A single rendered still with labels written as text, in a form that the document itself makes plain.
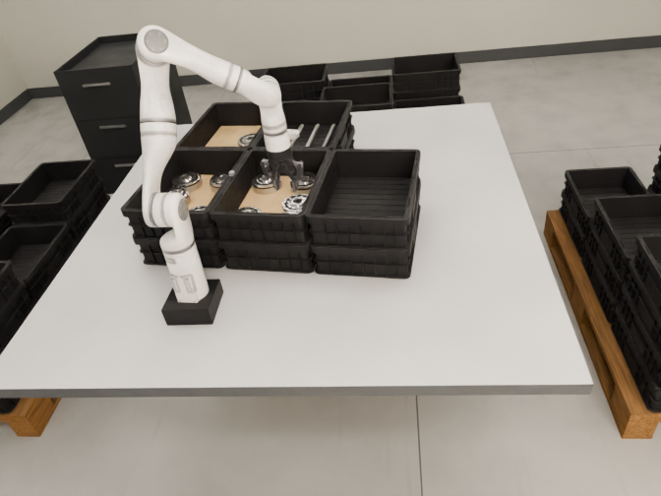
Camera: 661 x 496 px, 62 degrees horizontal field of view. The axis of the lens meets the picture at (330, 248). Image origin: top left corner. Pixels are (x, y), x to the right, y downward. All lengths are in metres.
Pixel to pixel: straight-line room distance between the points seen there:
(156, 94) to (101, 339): 0.72
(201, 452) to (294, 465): 0.37
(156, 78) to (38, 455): 1.58
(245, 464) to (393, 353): 0.90
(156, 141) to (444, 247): 0.92
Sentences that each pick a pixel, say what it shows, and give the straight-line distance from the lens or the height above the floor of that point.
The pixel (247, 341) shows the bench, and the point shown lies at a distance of 1.56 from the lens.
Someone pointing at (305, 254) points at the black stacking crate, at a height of 0.78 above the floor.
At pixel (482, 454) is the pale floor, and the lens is 2.12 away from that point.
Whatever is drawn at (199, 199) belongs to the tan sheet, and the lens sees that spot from 1.95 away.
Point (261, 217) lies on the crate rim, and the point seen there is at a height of 0.92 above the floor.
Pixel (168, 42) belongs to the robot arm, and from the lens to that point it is 1.52.
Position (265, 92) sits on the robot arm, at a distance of 1.55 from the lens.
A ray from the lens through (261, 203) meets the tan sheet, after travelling 1.85.
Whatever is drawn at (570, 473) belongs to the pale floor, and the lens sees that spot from 2.14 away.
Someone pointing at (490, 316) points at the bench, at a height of 0.70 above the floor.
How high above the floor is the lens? 1.81
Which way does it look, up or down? 38 degrees down
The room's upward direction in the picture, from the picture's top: 8 degrees counter-clockwise
